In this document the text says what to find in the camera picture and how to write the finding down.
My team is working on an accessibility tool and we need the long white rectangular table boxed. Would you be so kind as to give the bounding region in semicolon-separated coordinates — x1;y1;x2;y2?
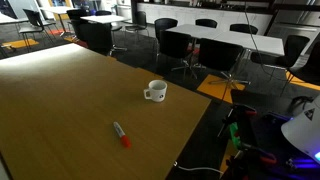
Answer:
165;23;285;57

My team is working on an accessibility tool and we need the red-handled black clamp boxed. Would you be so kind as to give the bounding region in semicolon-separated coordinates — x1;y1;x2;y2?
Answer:
239;141;278;168

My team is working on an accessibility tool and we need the thin white cable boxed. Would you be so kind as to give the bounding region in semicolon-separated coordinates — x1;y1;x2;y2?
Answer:
173;161;225;176

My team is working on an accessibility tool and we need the black office chair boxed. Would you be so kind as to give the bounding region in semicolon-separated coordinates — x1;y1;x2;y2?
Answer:
229;23;259;36
153;17;179;45
124;10;150;42
94;9;113;17
18;8;58;52
78;22;128;57
66;8;92;35
195;18;218;29
281;41;320;98
156;29;202;80
198;37;252;102
250;34;311;79

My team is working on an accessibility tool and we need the black clamp stand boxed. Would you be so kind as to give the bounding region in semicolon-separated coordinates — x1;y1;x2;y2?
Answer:
217;103;258;138

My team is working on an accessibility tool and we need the black cable loop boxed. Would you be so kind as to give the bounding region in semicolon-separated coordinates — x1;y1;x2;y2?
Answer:
288;95;315;115

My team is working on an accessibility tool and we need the stainless steel fridge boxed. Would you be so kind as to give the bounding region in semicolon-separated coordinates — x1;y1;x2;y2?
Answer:
266;0;320;52

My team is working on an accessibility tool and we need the thin dark hanging cable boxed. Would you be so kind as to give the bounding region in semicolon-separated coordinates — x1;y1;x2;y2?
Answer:
244;0;279;82

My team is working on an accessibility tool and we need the green plastic clamp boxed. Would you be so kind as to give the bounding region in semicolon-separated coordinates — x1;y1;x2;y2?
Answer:
229;122;242;150

